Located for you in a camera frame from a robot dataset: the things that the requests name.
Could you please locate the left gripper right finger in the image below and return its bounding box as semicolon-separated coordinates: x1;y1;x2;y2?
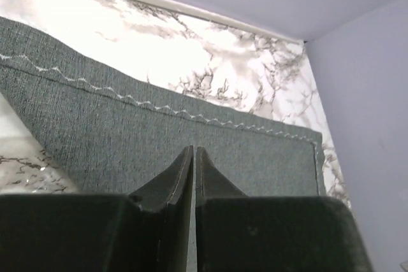
195;147;247;199

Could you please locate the grey cloth napkin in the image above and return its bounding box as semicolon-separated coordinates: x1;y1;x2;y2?
1;18;325;196

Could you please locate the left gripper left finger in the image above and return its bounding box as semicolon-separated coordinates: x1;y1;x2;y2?
129;145;194;215

